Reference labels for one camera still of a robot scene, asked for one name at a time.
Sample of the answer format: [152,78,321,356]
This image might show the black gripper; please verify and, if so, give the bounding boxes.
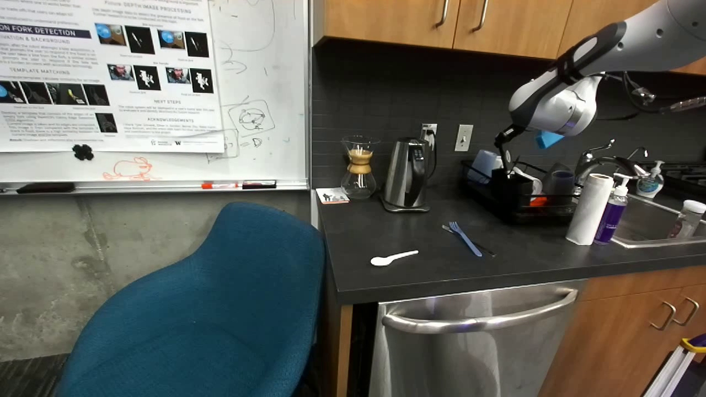
[493,121,529,176]

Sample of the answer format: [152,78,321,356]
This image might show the black countertop object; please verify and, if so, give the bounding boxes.
[659,162,706,204]

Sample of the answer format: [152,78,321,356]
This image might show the blue plastic cup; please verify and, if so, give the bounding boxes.
[467,149,505,184]

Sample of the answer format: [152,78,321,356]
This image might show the white dish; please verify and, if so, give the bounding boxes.
[513,162,549,198]

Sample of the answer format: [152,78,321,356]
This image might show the dark cup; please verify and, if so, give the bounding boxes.
[548,168,577,205]

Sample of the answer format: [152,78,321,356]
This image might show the blue plastic fork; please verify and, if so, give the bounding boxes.
[438,218,486,261]

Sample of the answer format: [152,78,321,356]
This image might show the chrome faucet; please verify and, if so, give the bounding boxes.
[576,139,640,188]

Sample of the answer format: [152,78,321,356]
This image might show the white bottle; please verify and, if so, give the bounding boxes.
[565,170,616,248]

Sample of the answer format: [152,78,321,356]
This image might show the steel electric kettle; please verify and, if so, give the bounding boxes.
[379,135,437,217]

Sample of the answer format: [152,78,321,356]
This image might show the purple soap pump bottle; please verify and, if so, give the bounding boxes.
[593,172,635,248]

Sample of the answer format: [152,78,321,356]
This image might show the clear dish soap bottle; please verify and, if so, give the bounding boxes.
[634,160,666,202]

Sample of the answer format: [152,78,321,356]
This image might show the glass pour-over coffee maker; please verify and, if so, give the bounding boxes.
[340,137,381,204]

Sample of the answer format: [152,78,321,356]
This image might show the stainless steel sink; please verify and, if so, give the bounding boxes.
[610,195,706,252]

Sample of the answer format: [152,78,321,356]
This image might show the white plastic spoon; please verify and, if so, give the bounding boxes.
[369,248,421,270]

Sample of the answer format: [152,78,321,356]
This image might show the small white box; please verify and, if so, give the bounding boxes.
[314,185,353,207]

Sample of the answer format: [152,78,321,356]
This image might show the stainless steel dishwasher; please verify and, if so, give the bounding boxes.
[367,278,586,397]

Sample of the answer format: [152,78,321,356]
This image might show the white patterned mug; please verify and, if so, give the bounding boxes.
[677,198,706,241]

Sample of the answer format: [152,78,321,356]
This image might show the wooden base cabinet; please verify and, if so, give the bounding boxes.
[539,264,706,397]

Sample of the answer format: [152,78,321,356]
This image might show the whiteboard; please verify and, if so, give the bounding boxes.
[0,0,314,196]

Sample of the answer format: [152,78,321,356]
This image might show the red whiteboard marker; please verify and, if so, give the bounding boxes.
[200,178,245,192]

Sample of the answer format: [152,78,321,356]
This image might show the blue upholstered chair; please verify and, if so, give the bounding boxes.
[53,202,328,397]

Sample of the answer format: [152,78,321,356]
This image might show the black whiteboard magnet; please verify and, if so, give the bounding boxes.
[70,142,97,163]

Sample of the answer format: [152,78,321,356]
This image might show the research poster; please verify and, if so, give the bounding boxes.
[0,0,228,157]

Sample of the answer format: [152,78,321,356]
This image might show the black whiteboard eraser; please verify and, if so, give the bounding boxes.
[15,182,77,196]

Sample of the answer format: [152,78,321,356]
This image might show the white light switch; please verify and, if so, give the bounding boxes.
[453,121,476,154]

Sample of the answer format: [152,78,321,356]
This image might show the black wire drying rack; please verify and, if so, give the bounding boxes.
[460,150,581,228]

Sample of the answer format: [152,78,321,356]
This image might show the white wall outlet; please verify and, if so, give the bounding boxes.
[418,121,441,152]

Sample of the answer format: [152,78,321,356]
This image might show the metal wall cabinet handle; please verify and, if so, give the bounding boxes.
[473,0,493,33]
[433,0,453,32]

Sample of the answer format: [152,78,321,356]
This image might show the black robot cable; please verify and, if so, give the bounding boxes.
[603,68,706,124]

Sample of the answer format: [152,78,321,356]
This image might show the wooden wall cabinets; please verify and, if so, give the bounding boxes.
[310,0,706,78]

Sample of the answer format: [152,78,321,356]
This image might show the metal base cabinet handle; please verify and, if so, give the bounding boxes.
[670,295,702,329]
[648,299,677,333]

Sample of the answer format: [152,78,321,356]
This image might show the aluminium rail with yellow end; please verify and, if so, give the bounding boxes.
[641,333,706,397]

